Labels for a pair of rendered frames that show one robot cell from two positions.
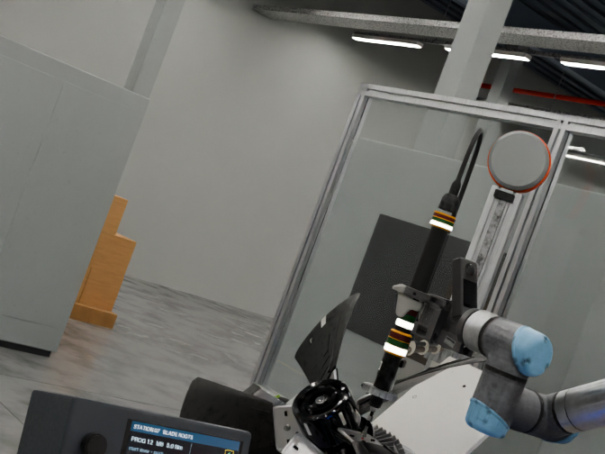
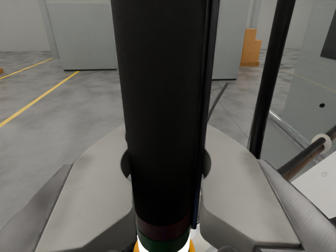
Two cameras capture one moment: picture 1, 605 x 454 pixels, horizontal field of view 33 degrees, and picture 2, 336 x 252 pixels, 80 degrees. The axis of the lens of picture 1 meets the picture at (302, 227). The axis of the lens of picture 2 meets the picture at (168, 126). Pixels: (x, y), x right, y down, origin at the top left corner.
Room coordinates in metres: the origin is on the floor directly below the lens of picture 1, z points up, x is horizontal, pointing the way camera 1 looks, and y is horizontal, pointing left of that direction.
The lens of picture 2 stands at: (1.91, -0.30, 1.54)
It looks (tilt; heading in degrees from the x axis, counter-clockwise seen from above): 28 degrees down; 35
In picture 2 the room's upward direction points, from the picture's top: straight up
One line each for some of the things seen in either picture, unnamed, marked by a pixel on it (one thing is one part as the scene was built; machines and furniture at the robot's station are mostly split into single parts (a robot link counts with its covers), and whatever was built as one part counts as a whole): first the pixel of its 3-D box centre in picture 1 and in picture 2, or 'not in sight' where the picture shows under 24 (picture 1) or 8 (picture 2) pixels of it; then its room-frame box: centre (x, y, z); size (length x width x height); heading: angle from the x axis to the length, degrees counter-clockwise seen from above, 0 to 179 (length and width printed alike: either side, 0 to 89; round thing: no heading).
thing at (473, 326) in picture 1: (484, 332); not in sight; (1.82, -0.37, 1.46); 0.08 x 0.05 x 0.08; 127
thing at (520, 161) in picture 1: (519, 161); not in sight; (2.66, -0.46, 1.88); 0.17 x 0.15 x 0.16; 37
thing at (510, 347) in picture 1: (516, 348); not in sight; (1.76, -0.41, 1.46); 0.11 x 0.08 x 0.09; 37
